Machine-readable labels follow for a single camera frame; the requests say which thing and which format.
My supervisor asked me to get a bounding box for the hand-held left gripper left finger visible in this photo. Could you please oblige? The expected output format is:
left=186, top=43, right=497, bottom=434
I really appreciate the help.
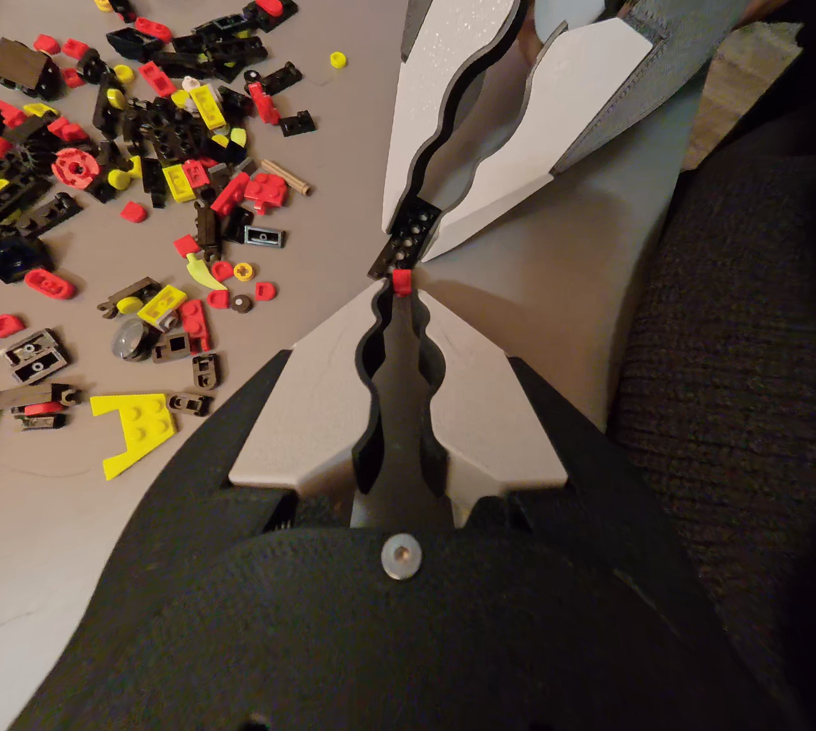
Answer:
left=227, top=279, right=393, bottom=496

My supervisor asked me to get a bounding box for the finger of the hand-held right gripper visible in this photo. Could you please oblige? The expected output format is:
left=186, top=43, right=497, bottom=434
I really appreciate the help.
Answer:
left=421, top=17, right=655, bottom=263
left=381, top=0, right=530, bottom=234

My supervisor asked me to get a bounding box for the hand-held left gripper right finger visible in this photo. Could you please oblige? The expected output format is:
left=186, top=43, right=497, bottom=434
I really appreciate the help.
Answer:
left=413, top=288, right=570, bottom=529

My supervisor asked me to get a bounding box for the black holed lego plate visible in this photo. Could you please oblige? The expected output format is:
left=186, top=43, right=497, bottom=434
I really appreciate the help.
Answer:
left=368, top=195, right=442, bottom=282

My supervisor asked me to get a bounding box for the pile of lego pieces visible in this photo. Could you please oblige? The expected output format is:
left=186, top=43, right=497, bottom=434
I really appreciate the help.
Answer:
left=0, top=0, right=350, bottom=483

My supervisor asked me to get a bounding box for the person's black knit sweater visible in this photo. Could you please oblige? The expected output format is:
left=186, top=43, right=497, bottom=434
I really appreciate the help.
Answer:
left=606, top=0, right=816, bottom=731

